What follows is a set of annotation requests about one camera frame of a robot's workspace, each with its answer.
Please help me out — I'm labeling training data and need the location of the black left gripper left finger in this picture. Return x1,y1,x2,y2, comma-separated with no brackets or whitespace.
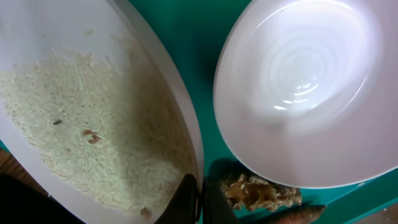
155,174,198,224

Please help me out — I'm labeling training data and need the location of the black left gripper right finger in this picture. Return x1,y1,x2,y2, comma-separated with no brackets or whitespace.
201,180,240,224

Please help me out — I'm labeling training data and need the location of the pile of rice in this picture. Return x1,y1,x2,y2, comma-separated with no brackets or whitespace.
1,50,195,215

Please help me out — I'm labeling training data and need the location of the white plate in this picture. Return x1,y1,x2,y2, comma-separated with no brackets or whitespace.
1,0,204,223

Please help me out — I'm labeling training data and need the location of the brown food scrap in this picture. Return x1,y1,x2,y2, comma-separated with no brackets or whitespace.
219,172,302,212

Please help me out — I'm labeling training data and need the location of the orange carrot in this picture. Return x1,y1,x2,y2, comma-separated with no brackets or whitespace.
248,204,327,224

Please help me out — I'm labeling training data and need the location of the pink white bowl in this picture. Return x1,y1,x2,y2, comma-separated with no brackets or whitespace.
213,0,397,189

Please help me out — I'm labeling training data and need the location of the black tray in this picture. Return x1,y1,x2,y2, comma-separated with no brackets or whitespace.
1,174,82,224

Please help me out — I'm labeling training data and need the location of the teal plastic tray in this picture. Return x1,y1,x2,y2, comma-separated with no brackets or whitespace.
0,0,398,224

